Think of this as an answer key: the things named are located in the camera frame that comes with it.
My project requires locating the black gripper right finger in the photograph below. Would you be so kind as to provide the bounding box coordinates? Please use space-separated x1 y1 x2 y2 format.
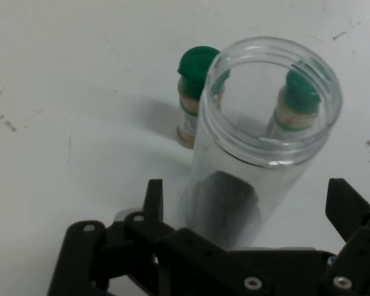
322 178 370 296

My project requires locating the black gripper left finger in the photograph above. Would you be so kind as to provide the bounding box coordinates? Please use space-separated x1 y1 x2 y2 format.
47 178 275 296

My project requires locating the clear plastic jar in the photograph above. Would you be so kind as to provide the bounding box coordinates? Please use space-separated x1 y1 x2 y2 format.
176 36 343 251

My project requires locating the green-capped spice bottle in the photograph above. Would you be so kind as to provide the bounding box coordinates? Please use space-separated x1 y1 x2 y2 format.
266 66 321 140
176 46 223 151

